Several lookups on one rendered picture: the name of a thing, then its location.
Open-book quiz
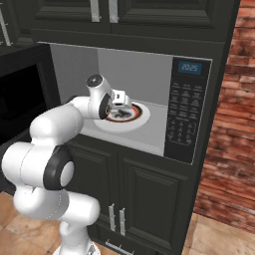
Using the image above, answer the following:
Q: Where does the black microwave door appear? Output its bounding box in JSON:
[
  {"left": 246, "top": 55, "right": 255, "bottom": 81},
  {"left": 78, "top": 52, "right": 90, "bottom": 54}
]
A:
[{"left": 0, "top": 44, "right": 63, "bottom": 147}]

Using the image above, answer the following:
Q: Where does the white plate with orange rim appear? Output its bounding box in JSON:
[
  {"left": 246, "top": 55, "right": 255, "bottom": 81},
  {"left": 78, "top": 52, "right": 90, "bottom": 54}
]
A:
[{"left": 106, "top": 102, "right": 144, "bottom": 123}]

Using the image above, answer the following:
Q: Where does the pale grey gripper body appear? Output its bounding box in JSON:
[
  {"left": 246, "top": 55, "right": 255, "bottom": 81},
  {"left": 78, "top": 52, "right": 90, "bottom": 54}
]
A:
[{"left": 111, "top": 100, "right": 134, "bottom": 112}]

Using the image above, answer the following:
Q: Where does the black microwave oven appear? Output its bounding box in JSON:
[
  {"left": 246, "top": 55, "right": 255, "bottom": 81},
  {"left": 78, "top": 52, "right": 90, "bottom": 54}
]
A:
[{"left": 49, "top": 43, "right": 213, "bottom": 165}]

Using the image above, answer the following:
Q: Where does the silver cupboard handle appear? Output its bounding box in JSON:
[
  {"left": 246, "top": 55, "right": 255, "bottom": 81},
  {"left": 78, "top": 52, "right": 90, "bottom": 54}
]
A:
[
  {"left": 119, "top": 207, "right": 128, "bottom": 237},
  {"left": 108, "top": 0, "right": 120, "bottom": 24},
  {"left": 108, "top": 202, "right": 117, "bottom": 233},
  {"left": 90, "top": 0, "right": 102, "bottom": 23},
  {"left": 0, "top": 7, "right": 12, "bottom": 47}
]

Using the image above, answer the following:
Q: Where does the dark cupboard door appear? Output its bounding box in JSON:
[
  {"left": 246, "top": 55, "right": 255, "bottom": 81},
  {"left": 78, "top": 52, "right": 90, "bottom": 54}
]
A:
[
  {"left": 118, "top": 153, "right": 194, "bottom": 254},
  {"left": 31, "top": 0, "right": 113, "bottom": 35},
  {"left": 65, "top": 136, "right": 121, "bottom": 234},
  {"left": 0, "top": 0, "right": 34, "bottom": 48},
  {"left": 111, "top": 0, "right": 235, "bottom": 44}
]

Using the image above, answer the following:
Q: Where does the silver drawer handle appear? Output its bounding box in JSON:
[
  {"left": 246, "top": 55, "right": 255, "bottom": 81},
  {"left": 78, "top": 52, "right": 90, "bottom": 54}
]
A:
[{"left": 105, "top": 240, "right": 135, "bottom": 255}]

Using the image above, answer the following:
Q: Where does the dark drawer front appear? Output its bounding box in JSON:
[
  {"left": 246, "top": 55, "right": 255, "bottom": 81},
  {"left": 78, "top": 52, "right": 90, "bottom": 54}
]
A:
[{"left": 89, "top": 224, "right": 183, "bottom": 255}]

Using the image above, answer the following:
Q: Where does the white round microwave turntable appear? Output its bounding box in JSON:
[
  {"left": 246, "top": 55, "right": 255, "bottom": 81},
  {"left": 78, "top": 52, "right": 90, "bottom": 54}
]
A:
[{"left": 81, "top": 101, "right": 151, "bottom": 134}]

